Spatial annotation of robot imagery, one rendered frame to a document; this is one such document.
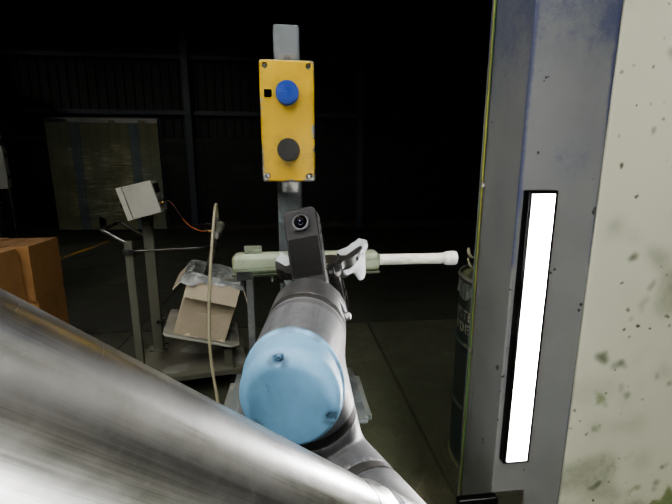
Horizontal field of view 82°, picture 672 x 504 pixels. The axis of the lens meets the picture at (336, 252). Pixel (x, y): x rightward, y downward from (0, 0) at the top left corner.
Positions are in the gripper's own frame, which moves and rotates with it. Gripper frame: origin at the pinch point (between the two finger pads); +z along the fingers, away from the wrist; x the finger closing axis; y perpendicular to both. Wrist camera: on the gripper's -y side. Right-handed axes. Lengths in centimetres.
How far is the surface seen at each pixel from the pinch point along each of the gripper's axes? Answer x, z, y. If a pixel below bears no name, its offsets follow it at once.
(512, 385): 33, 11, 43
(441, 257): 22.4, 18.2, 13.0
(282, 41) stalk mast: -4, 35, -39
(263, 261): -14.2, 10.8, 4.3
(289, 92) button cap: -3.5, 26.3, -27.3
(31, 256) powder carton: -207, 158, 19
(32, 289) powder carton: -212, 153, 39
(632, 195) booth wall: 64, 23, 8
